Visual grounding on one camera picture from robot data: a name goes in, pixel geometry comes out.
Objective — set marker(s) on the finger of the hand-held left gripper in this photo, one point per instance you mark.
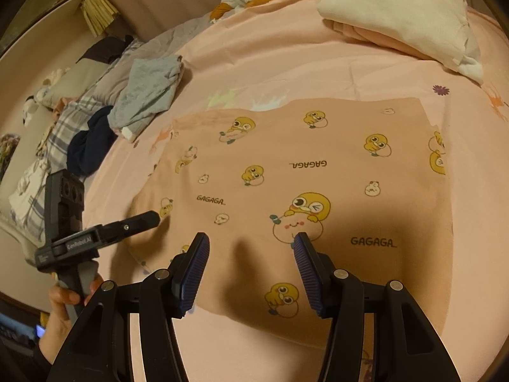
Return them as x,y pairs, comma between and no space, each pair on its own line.
131,225

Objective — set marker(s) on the small white plush toy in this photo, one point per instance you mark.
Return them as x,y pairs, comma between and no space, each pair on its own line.
43,93

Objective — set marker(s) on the dark brown pillow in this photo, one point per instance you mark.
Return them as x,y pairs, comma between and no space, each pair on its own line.
107,49

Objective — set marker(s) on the folded white and pink blanket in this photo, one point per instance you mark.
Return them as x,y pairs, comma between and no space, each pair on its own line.
397,8

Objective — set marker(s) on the grey plaid pillow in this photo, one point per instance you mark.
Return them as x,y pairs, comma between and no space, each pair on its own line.
65,127

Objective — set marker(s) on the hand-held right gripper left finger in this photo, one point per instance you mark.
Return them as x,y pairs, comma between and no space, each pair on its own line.
195,274

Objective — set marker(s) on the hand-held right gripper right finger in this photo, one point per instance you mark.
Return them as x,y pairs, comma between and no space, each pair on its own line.
308,274

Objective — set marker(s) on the grey folded garment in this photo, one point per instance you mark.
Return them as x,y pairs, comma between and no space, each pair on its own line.
147,91

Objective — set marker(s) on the person's left hand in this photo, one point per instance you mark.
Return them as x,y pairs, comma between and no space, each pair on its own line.
59,326

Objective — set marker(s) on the pink duck print pajama top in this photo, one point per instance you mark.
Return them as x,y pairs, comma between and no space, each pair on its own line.
338,167

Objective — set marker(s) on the colourful patterned cloth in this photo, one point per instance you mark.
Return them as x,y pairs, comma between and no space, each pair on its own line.
8,155

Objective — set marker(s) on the beige curtain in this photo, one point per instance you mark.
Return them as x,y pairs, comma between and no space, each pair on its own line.
171,4

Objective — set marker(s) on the yellow fringed cloth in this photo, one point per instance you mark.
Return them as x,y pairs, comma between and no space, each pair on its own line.
99,12

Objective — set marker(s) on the beige pillow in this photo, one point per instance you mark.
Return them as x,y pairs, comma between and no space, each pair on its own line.
75,81

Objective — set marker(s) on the dark navy garment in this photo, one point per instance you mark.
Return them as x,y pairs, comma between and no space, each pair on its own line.
89,143

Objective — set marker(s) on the white printed cloth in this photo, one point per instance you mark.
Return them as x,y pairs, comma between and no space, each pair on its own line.
30,187

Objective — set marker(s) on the pink animal print bedsheet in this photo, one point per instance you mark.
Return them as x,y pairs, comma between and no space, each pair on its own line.
286,59

